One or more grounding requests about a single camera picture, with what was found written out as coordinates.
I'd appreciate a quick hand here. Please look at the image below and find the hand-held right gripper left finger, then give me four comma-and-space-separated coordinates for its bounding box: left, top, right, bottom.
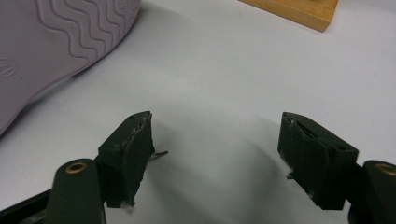
97, 110, 169, 209

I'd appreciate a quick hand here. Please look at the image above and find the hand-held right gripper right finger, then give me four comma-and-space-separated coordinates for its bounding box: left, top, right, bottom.
277, 111, 360, 211

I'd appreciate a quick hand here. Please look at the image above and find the grey shoe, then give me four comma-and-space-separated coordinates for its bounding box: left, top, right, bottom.
0, 0, 143, 136

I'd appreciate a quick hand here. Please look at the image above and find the wooden shoe rack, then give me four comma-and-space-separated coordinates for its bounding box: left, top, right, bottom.
238, 0, 340, 34

